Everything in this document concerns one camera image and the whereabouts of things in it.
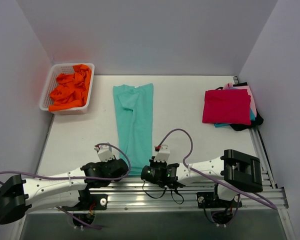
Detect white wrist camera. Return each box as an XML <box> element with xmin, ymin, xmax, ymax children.
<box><xmin>153</xmin><ymin>144</ymin><xmax>171</xmax><ymax>163</ymax></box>
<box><xmin>94</xmin><ymin>144</ymin><xmax>116</xmax><ymax>162</ymax></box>

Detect teal folded t-shirt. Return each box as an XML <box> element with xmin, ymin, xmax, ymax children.
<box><xmin>214</xmin><ymin>109</ymin><xmax>257</xmax><ymax>128</ymax></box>

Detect magenta folded t-shirt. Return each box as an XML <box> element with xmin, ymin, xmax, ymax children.
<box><xmin>202</xmin><ymin>89</ymin><xmax>251</xmax><ymax>125</ymax></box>

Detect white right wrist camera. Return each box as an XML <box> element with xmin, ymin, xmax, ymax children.
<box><xmin>153</xmin><ymin>144</ymin><xmax>171</xmax><ymax>163</ymax></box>

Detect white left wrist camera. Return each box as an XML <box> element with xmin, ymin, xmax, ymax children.
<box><xmin>94</xmin><ymin>144</ymin><xmax>116</xmax><ymax>162</ymax></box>

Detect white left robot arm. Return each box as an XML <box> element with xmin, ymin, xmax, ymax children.
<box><xmin>0</xmin><ymin>158</ymin><xmax>130</xmax><ymax>225</ymax></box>

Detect black folded t-shirt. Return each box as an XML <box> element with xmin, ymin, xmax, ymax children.
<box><xmin>216</xmin><ymin>86</ymin><xmax>264</xmax><ymax>132</ymax></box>

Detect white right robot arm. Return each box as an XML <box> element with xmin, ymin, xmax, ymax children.
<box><xmin>140</xmin><ymin>149</ymin><xmax>263</xmax><ymax>207</ymax></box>

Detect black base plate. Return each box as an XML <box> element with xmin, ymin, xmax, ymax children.
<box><xmin>62</xmin><ymin>190</ymin><xmax>108</xmax><ymax>211</ymax></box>
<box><xmin>196</xmin><ymin>191</ymin><xmax>243</xmax><ymax>209</ymax></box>

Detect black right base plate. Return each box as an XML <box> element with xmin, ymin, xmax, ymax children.
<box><xmin>196</xmin><ymin>191</ymin><xmax>243</xmax><ymax>209</ymax></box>

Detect white plastic basket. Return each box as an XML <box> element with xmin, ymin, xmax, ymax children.
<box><xmin>39</xmin><ymin>63</ymin><xmax>95</xmax><ymax>115</ymax></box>

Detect orange t-shirt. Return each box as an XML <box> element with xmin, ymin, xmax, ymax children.
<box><xmin>48</xmin><ymin>64</ymin><xmax>92</xmax><ymax>112</ymax></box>

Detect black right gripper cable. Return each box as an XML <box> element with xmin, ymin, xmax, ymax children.
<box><xmin>142</xmin><ymin>181</ymin><xmax>185</xmax><ymax>205</ymax></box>

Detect teal t-shirt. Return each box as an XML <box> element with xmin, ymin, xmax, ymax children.
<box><xmin>214</xmin><ymin>109</ymin><xmax>257</xmax><ymax>128</ymax></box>
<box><xmin>113</xmin><ymin>83</ymin><xmax>154</xmax><ymax>176</ymax></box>

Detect pink folded t-shirt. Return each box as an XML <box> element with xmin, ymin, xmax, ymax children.
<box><xmin>223</xmin><ymin>82</ymin><xmax>257</xmax><ymax>117</ymax></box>

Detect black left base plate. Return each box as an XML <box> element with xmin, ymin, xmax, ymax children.
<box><xmin>62</xmin><ymin>190</ymin><xmax>108</xmax><ymax>211</ymax></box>

